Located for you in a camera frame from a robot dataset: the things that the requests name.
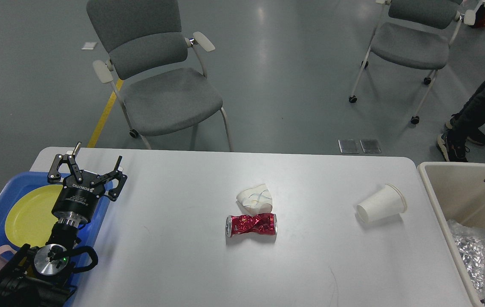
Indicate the beige plastic bin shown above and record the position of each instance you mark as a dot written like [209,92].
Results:
[457,191]

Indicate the crushed red can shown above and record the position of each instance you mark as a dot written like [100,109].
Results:
[263,224]

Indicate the white tissue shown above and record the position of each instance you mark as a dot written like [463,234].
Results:
[256,200]

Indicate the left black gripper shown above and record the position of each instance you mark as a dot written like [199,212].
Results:
[76,203]

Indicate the blue plastic tray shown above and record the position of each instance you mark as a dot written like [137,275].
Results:
[24,183]

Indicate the white paper cup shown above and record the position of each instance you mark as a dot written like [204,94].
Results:
[384,203]

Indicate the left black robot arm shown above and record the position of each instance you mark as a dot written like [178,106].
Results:
[38,276]

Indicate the grey office chair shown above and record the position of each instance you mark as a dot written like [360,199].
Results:
[140,35]

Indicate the silver foil bag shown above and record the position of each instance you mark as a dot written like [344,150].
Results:
[470,244]

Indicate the person's wheeled chair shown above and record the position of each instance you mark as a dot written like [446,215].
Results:
[414,48]

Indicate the yellow plate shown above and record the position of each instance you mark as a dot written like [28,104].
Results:
[31,220]

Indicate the seated person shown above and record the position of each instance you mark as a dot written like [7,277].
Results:
[463,126]

